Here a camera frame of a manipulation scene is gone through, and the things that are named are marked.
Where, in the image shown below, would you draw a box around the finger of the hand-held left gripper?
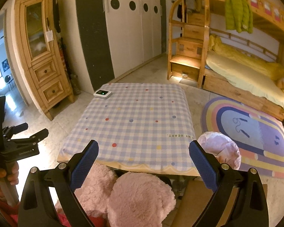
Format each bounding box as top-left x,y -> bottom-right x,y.
3,122 -> 29,139
8,128 -> 49,147

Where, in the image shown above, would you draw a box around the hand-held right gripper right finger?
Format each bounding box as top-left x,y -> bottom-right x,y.
188,140 -> 269,227

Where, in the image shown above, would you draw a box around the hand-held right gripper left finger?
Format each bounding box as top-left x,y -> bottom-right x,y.
18,139 -> 100,227

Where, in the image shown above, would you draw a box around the bin with pink liner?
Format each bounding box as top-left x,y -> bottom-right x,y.
197,131 -> 242,171

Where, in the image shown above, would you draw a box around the person's left forearm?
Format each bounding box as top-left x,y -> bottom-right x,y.
0,189 -> 19,227

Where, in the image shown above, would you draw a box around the person's left hand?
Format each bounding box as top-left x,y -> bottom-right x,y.
0,162 -> 20,194

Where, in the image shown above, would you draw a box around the wooden glass-door cabinet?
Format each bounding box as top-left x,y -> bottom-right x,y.
14,0 -> 75,121

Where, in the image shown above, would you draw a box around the checkered tablecloth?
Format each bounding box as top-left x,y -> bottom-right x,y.
57,83 -> 201,176

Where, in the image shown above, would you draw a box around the rainbow oval rug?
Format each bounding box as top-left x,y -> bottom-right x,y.
201,96 -> 284,179

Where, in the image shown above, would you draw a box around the white timer device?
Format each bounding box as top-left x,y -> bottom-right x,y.
93,89 -> 113,99

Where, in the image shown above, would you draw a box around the pale yellow bed sheet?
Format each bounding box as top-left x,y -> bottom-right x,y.
206,51 -> 284,111

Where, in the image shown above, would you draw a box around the yellow duvet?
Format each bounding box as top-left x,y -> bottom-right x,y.
208,34 -> 284,81

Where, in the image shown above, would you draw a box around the wooden stair drawers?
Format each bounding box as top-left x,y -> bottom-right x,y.
167,0 -> 211,88

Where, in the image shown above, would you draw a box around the white wardrobe with round holes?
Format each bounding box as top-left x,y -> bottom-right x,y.
75,0 -> 167,91

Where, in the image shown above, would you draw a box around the green puffer jacket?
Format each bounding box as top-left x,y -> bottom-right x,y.
225,0 -> 254,34

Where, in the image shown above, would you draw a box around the pile of clothes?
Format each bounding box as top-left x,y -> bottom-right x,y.
170,0 -> 204,15

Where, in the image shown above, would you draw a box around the jump rope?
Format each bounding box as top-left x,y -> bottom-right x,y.
232,117 -> 250,138

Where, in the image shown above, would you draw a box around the wooden bunk bed frame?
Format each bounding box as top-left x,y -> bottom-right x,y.
202,0 -> 284,121

